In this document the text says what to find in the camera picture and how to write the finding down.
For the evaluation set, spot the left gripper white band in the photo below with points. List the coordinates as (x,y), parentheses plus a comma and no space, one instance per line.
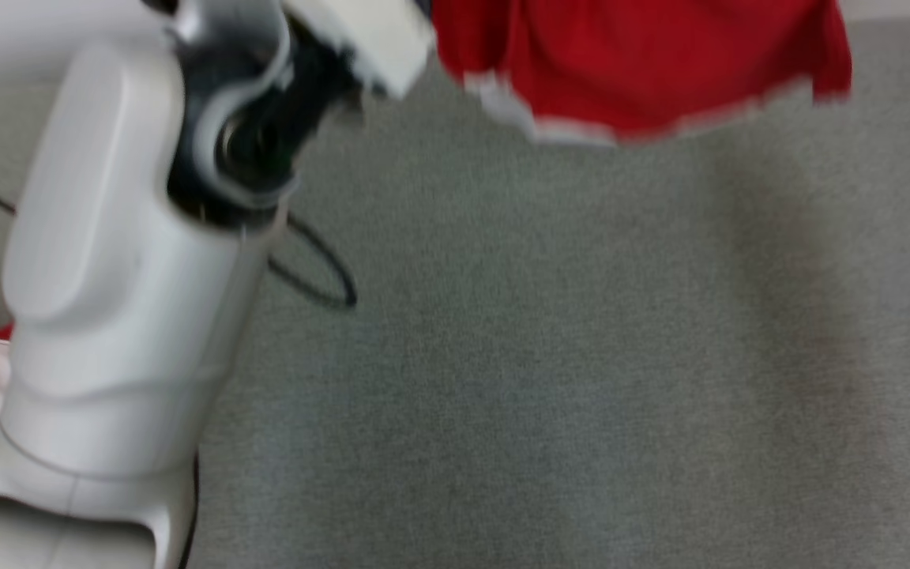
(376,39)

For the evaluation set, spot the red shorts with white waistband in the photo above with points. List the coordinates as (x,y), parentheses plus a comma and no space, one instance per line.
(644,63)

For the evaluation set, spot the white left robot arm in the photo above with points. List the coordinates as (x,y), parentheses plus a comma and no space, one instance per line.
(107,316)

